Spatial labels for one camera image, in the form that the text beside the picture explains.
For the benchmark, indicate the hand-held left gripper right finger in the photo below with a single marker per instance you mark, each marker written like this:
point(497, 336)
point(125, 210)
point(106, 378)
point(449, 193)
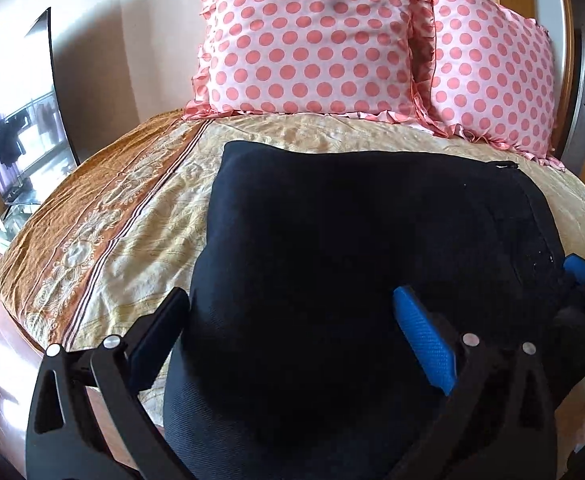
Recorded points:
point(425, 342)

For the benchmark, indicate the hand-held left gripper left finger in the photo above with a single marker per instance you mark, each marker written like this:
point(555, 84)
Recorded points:
point(160, 332)

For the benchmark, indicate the black pants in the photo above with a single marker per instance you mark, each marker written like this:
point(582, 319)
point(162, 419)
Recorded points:
point(352, 270)

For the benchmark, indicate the bed with yellow patterned sheet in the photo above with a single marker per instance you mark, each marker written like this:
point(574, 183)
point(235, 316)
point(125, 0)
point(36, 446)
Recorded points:
point(122, 210)

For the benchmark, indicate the glass television stand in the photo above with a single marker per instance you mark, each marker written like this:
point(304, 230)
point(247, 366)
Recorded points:
point(10, 220)

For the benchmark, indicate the small pink polka dot pillow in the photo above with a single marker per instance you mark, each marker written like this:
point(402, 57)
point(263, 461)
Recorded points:
point(492, 75)

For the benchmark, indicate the black flat screen television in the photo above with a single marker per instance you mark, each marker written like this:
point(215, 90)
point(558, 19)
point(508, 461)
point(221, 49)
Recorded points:
point(27, 125)

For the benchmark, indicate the large pink polka dot pillow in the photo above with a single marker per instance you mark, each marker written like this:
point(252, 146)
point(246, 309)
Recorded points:
point(307, 40)

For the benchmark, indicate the wooden door frame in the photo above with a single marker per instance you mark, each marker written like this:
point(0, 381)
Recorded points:
point(567, 35)

